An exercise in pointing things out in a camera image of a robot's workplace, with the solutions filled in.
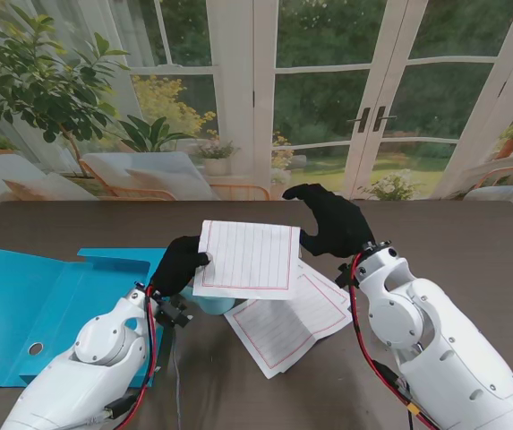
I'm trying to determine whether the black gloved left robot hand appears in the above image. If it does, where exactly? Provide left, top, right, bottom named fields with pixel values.
left=150, top=236, right=215, bottom=297

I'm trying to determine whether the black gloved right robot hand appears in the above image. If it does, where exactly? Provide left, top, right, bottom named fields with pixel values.
left=281, top=183, right=377, bottom=260

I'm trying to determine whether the light blue label roll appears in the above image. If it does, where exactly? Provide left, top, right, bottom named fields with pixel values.
left=179, top=286, right=235, bottom=317

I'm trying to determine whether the red-lined white paper sheet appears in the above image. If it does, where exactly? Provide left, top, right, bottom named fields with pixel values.
left=192, top=219, right=303, bottom=302
left=298, top=261, right=352, bottom=310
left=224, top=272, right=352, bottom=381

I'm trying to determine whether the blue file box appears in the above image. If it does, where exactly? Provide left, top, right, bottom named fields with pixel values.
left=0, top=244, right=170, bottom=389

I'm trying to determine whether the printed garden room backdrop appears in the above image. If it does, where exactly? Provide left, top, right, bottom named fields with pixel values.
left=0, top=0, right=513, bottom=241

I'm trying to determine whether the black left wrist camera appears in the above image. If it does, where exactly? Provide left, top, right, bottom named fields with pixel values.
left=155, top=297, right=193, bottom=329

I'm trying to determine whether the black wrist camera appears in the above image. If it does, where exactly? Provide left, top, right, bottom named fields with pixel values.
left=334, top=262, right=355, bottom=288
left=155, top=297, right=193, bottom=329

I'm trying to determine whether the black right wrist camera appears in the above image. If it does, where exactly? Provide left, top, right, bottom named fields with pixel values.
left=334, top=262, right=355, bottom=288

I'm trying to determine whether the red left arm cable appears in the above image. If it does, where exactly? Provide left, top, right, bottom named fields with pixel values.
left=112, top=286, right=158, bottom=430

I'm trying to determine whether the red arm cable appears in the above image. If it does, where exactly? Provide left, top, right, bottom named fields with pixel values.
left=112, top=286, right=158, bottom=430
left=348, top=253, right=436, bottom=430

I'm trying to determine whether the grey left arm cable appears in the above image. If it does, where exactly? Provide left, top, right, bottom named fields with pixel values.
left=84, top=326, right=184, bottom=430

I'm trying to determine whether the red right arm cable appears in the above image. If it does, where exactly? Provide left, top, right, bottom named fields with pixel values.
left=348, top=253, right=436, bottom=430

